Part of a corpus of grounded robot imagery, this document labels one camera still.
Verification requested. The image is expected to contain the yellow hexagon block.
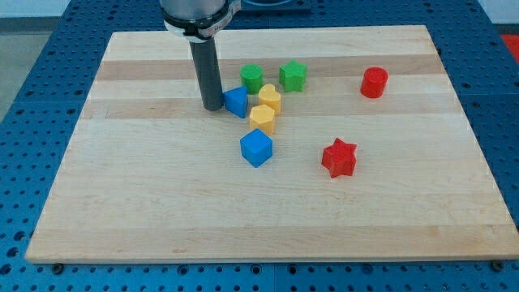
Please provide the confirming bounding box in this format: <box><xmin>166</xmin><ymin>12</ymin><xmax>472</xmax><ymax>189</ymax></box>
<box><xmin>249</xmin><ymin>105</ymin><xmax>276</xmax><ymax>135</ymax></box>

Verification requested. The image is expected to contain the wooden board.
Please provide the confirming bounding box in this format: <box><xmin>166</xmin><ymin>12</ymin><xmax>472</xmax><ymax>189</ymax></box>
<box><xmin>25</xmin><ymin>25</ymin><xmax>518</xmax><ymax>264</ymax></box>

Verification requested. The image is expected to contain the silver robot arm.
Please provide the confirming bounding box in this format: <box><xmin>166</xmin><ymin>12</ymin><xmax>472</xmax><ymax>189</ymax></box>
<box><xmin>160</xmin><ymin>0</ymin><xmax>241</xmax><ymax>111</ymax></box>

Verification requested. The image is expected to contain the red star block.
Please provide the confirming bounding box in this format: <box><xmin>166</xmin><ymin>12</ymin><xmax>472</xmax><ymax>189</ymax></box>
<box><xmin>321</xmin><ymin>138</ymin><xmax>357</xmax><ymax>178</ymax></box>

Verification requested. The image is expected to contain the blue triangle block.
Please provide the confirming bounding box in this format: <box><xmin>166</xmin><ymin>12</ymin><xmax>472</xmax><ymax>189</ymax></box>
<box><xmin>223</xmin><ymin>86</ymin><xmax>248</xmax><ymax>118</ymax></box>

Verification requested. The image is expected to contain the green cylinder block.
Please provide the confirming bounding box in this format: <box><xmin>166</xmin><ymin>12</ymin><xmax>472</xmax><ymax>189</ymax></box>
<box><xmin>240</xmin><ymin>63</ymin><xmax>263</xmax><ymax>94</ymax></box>

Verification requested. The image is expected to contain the dark blue base plate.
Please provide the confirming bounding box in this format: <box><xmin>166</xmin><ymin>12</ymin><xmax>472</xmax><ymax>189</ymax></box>
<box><xmin>241</xmin><ymin>0</ymin><xmax>312</xmax><ymax>12</ymax></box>

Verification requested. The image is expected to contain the green star block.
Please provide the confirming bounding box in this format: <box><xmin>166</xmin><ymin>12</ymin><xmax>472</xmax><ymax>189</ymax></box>
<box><xmin>279</xmin><ymin>60</ymin><xmax>307</xmax><ymax>92</ymax></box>

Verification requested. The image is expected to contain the yellow heart block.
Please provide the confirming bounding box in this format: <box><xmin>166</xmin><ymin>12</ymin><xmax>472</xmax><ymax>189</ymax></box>
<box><xmin>258</xmin><ymin>84</ymin><xmax>281</xmax><ymax>115</ymax></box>

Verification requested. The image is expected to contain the blue cube block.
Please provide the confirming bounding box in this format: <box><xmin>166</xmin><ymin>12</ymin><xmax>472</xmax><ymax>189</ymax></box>
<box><xmin>240</xmin><ymin>129</ymin><xmax>273</xmax><ymax>168</ymax></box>

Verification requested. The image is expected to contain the red cylinder block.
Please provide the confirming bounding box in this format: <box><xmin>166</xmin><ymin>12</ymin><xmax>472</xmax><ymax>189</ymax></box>
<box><xmin>360</xmin><ymin>67</ymin><xmax>388</xmax><ymax>98</ymax></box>

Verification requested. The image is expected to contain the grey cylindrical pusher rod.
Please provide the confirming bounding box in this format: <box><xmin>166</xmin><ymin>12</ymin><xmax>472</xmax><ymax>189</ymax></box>
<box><xmin>190</xmin><ymin>38</ymin><xmax>224</xmax><ymax>111</ymax></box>

